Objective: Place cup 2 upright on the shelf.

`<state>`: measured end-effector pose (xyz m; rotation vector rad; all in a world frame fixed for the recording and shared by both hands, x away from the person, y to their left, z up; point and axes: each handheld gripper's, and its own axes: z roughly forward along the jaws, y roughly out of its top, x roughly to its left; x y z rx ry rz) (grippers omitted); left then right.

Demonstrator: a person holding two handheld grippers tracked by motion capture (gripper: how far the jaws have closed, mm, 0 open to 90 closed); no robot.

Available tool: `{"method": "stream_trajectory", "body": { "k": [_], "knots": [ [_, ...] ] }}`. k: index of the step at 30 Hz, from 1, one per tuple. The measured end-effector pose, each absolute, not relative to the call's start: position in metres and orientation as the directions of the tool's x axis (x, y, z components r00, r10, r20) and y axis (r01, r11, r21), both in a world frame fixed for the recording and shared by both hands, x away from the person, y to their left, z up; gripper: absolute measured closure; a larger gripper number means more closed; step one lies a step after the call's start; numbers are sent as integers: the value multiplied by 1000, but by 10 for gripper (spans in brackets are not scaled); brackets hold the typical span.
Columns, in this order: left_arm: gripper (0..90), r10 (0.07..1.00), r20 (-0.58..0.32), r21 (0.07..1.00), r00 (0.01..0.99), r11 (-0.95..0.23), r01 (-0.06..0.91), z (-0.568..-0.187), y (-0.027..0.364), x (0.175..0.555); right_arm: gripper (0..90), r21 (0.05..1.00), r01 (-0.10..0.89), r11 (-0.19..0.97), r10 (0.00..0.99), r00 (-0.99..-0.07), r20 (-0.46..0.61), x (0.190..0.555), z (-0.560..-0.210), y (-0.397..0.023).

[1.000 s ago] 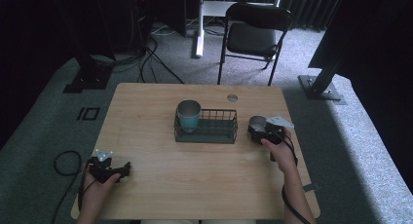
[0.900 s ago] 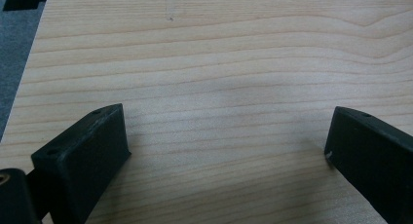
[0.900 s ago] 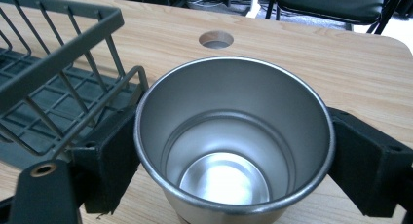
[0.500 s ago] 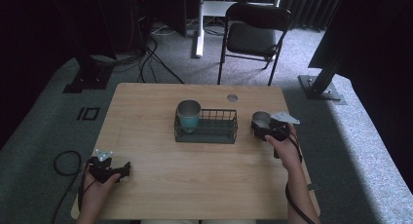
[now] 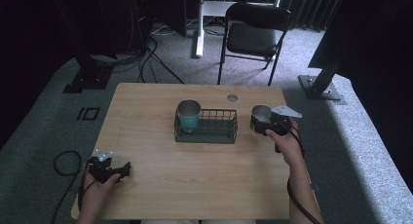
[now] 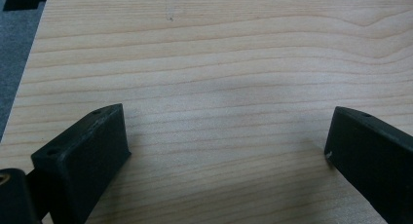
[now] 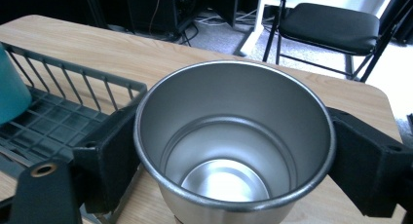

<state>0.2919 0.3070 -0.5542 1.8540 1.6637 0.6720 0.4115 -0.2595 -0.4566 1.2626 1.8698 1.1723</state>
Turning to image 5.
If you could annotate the small round lid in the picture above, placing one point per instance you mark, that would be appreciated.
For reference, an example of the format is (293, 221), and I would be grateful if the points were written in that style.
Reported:
(232, 97)

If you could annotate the black metal stand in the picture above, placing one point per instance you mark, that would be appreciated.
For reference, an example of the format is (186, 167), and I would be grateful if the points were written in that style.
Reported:
(321, 84)
(89, 78)

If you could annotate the person's right hand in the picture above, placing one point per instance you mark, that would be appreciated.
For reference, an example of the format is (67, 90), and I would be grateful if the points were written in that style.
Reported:
(287, 147)

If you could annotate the black folding chair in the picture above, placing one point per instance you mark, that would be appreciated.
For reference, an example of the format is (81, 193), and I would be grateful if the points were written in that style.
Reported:
(251, 39)

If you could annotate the person's left hand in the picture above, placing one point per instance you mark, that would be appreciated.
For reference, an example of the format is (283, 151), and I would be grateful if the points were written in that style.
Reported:
(95, 193)

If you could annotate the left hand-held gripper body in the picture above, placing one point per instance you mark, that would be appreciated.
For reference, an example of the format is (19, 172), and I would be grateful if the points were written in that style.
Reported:
(100, 172)

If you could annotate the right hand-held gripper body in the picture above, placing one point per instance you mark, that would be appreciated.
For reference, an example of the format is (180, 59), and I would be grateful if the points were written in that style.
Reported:
(281, 121)

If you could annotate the dark cabinet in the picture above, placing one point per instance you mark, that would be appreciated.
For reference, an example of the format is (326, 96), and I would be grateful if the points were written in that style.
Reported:
(168, 9)

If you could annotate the brown metal cup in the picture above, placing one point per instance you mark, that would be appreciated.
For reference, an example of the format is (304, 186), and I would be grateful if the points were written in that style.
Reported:
(260, 115)

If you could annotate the white desk frame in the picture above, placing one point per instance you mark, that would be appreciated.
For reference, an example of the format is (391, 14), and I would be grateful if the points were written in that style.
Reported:
(199, 29)

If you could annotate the teal metal cup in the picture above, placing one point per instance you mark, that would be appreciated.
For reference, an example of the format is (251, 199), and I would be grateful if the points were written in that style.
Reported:
(189, 118)

